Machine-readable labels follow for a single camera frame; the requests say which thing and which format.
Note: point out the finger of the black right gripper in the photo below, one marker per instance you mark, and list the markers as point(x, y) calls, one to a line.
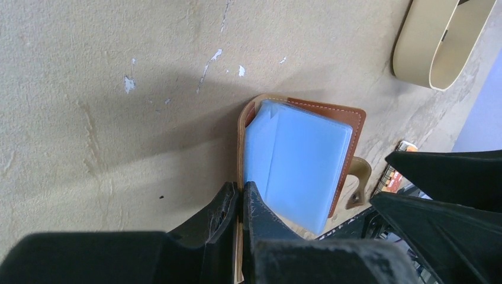
point(470, 179)
point(458, 244)

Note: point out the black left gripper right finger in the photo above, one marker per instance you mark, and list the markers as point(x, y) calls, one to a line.
point(273, 253)

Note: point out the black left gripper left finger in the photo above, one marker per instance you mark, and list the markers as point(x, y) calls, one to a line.
point(200, 250)

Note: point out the brown leather card holder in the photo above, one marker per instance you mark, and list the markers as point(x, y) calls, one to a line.
point(295, 160)

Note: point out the orange spiral notebook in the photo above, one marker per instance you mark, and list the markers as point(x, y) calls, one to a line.
point(390, 180)

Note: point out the beige oval tray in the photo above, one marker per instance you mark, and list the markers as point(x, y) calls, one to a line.
point(437, 39)

